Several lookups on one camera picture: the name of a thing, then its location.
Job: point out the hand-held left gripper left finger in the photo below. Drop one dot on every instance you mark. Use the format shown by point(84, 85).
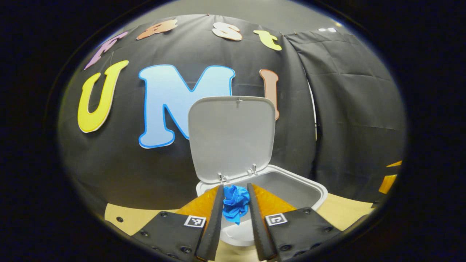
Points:
point(213, 236)

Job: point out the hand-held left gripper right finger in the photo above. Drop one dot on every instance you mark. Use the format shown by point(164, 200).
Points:
point(262, 236)

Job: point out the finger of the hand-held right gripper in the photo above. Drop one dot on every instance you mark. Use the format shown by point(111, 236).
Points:
point(395, 164)
point(387, 183)

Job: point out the blue paper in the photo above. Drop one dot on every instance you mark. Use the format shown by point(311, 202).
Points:
point(236, 203)

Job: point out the white desktop garbage bin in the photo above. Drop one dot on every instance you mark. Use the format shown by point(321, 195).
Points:
point(233, 138)

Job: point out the wooden desktop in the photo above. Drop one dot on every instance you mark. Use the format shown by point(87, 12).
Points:
point(342, 214)

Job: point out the black backdrop cloth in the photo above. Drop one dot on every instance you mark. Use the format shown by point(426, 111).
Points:
point(120, 163)

